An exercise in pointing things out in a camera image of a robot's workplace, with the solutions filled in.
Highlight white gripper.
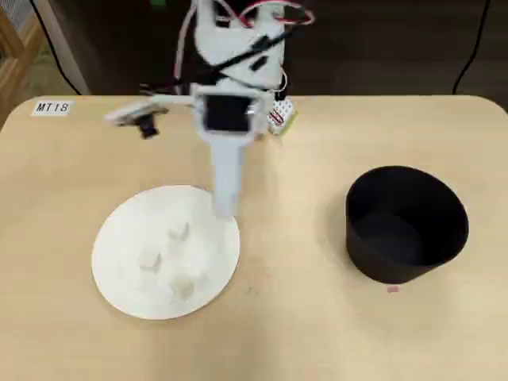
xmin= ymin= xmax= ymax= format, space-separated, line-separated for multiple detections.
xmin=190 ymin=87 xmax=267 ymax=218

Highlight black pot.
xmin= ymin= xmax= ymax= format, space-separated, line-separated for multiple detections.
xmin=344 ymin=165 xmax=470 ymax=285

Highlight red servo wires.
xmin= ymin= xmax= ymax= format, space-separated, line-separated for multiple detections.
xmin=212 ymin=0 xmax=315 ymax=31

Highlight white MT18 label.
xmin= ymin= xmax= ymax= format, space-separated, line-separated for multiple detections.
xmin=30 ymin=99 xmax=72 ymax=117

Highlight white servo wire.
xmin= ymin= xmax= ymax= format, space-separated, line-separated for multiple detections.
xmin=172 ymin=0 xmax=199 ymax=85

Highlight white cube block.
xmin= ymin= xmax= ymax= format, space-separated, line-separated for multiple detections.
xmin=137 ymin=248 xmax=164 ymax=275
xmin=167 ymin=221 xmax=191 ymax=244
xmin=169 ymin=277 xmax=195 ymax=301

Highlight white paper plate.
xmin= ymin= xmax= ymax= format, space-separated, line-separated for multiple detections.
xmin=90 ymin=184 xmax=242 ymax=321

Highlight wooden furniture frame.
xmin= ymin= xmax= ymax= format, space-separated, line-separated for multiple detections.
xmin=0 ymin=0 xmax=43 ymax=134

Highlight black camera cable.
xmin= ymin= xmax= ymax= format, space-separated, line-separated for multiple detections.
xmin=138 ymin=31 xmax=297 ymax=98

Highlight thin black cable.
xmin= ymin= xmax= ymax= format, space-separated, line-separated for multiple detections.
xmin=452 ymin=0 xmax=493 ymax=96
xmin=33 ymin=0 xmax=83 ymax=93

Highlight wrist camera on white mount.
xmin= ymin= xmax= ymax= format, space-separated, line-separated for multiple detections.
xmin=103 ymin=94 xmax=195 ymax=140

